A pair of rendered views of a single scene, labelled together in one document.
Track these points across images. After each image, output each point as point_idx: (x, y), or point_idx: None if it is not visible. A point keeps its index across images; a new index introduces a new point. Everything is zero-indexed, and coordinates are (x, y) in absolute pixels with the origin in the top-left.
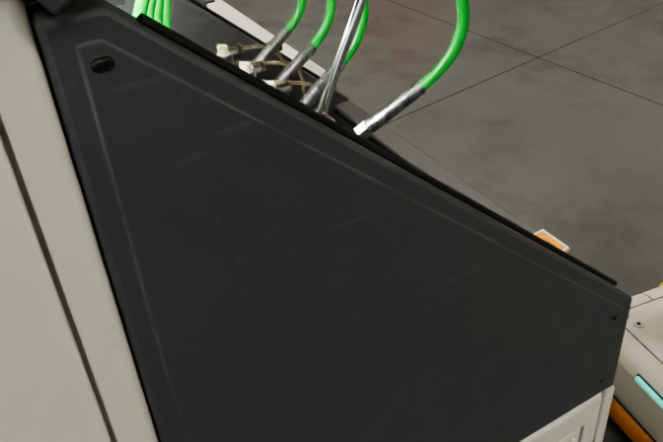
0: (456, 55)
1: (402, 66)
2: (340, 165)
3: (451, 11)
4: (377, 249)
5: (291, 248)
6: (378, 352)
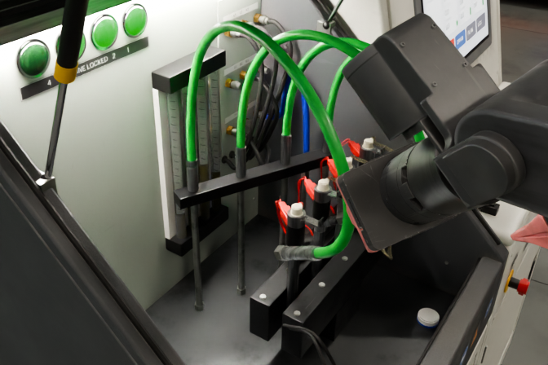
0: (337, 248)
1: None
2: (18, 210)
3: None
4: (51, 288)
5: (0, 236)
6: (66, 361)
